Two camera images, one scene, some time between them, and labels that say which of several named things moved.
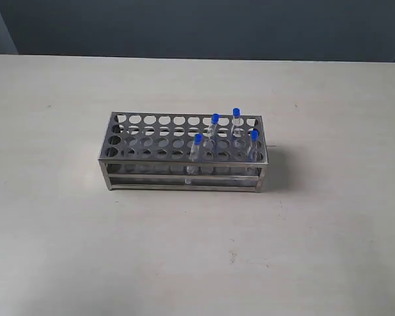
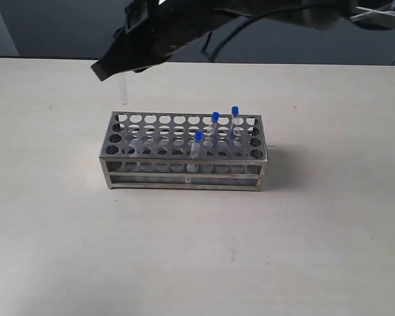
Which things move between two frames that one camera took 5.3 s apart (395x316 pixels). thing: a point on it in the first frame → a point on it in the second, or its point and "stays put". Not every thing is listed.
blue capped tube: [253, 150] → [125, 89]
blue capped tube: [236, 126] stays put
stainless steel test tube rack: [166, 151] stays put
